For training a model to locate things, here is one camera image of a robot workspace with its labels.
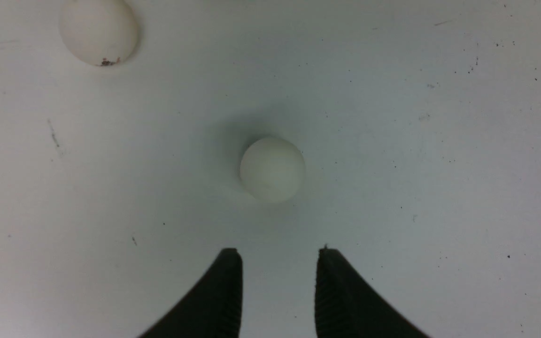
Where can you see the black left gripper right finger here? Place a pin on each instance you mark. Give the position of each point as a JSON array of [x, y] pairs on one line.
[[346, 306]]

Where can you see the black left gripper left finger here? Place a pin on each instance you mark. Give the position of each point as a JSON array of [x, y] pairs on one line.
[[213, 306]]

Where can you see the white ping-pong ball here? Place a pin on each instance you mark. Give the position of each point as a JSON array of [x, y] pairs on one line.
[[272, 170], [101, 33]]

